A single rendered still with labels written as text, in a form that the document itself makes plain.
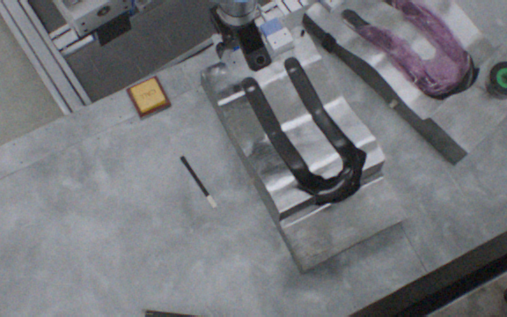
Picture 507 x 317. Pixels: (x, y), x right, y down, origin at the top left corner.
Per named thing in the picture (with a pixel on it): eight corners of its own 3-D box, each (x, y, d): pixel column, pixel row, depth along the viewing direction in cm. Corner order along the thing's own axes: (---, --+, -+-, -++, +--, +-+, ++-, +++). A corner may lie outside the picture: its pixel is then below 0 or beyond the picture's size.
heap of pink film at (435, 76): (349, 35, 186) (356, 21, 178) (400, -12, 190) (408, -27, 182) (431, 112, 182) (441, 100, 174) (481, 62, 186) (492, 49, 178)
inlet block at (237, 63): (206, 27, 181) (206, 18, 176) (225, 18, 181) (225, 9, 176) (232, 77, 179) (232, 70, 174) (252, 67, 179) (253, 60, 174)
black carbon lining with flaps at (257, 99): (236, 84, 180) (238, 70, 171) (298, 55, 183) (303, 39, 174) (309, 220, 173) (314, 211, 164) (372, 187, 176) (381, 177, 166)
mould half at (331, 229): (201, 84, 187) (200, 62, 174) (297, 39, 191) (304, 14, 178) (301, 274, 177) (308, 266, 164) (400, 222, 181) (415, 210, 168)
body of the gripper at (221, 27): (239, 6, 169) (242, -19, 158) (258, 40, 168) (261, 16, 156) (207, 21, 168) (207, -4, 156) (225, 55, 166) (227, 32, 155)
